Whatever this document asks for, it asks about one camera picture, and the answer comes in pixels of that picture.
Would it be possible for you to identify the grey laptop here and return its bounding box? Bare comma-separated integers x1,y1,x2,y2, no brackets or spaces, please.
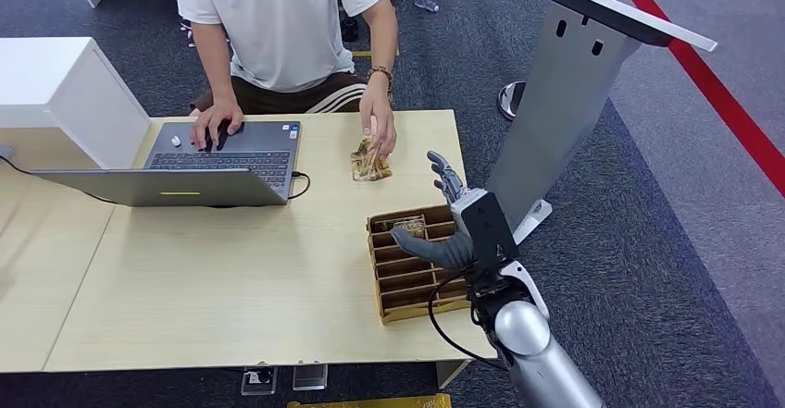
29,120,303,208

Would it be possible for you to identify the chrome stanchion base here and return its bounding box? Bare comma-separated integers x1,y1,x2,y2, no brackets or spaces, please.
496,80,529,123

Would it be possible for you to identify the wooden slotted card holder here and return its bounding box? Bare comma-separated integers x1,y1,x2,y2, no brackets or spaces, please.
367,204,478,326

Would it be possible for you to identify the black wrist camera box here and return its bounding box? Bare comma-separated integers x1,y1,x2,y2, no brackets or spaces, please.
450,188,520,272

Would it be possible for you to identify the person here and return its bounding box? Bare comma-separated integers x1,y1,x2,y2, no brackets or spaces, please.
170,0,401,160

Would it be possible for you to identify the red barrier strip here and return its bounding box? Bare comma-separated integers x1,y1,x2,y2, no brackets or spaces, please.
604,0,785,200

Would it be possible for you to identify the beaded bracelet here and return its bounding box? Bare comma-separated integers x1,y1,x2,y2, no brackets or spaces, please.
367,65,395,92

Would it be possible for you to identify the black shoe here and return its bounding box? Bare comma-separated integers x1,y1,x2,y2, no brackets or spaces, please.
339,15,362,44

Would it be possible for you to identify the floor socket box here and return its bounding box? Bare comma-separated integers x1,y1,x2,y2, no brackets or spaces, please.
240,366,279,397
292,363,330,392

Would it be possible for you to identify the person's left hand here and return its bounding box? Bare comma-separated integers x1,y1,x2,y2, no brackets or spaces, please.
357,88,399,161

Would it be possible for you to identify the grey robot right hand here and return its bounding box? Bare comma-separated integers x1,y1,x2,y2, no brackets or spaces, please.
390,150,486,272

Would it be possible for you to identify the person's right hand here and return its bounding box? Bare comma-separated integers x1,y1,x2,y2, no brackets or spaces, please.
189,96,246,153

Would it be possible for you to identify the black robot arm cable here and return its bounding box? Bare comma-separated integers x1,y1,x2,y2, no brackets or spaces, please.
426,266,508,372

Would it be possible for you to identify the grey kiosk stand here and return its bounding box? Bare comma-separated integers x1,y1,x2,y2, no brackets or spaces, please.
483,0,719,246

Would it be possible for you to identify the black laptop cable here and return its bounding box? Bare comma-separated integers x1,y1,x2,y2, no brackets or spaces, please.
287,170,312,202

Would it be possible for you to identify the white cabinet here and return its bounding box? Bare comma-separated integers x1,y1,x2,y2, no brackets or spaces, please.
0,36,153,171

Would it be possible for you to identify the yellow flat object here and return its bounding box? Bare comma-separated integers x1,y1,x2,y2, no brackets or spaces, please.
286,393,454,408

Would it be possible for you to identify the black desk cable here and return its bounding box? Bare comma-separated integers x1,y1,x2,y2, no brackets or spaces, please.
0,154,118,206

